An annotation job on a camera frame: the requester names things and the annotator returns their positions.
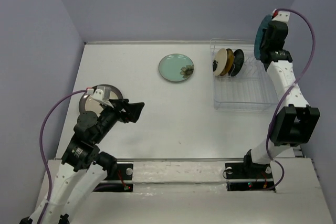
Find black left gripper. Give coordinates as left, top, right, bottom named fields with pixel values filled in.
left=93, top=98, right=145, bottom=143

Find teal scalloped plate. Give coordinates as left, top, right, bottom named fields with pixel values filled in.
left=254, top=14, right=272, bottom=61

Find black round plate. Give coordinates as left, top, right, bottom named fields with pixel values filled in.
left=228, top=49, right=245, bottom=77

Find amber patterned plate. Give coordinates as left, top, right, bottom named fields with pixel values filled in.
left=224, top=48, right=234, bottom=74

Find cream plate with black spot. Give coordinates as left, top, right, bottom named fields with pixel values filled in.
left=212, top=48, right=228, bottom=76

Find light green flower plate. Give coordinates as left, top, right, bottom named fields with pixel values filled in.
left=158, top=54, right=194, bottom=82

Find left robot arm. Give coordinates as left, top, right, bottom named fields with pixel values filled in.
left=21, top=99, right=145, bottom=223

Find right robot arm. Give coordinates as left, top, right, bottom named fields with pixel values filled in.
left=241, top=18, right=320, bottom=178

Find grey brown rimmed plate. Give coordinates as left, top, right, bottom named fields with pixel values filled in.
left=78, top=84, right=123, bottom=115

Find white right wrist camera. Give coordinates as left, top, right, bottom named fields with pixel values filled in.
left=271, top=9, right=290, bottom=24

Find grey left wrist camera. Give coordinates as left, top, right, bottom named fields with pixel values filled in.
left=86, top=86, right=112, bottom=106

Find clear wire dish rack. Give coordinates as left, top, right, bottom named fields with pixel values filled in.
left=210, top=38, right=278, bottom=111

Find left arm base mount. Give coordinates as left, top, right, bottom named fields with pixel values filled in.
left=94, top=163, right=134, bottom=193

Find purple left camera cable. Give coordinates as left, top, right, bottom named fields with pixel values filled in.
left=36, top=89, right=91, bottom=224

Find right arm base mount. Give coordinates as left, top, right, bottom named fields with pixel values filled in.
left=222, top=162, right=275, bottom=191

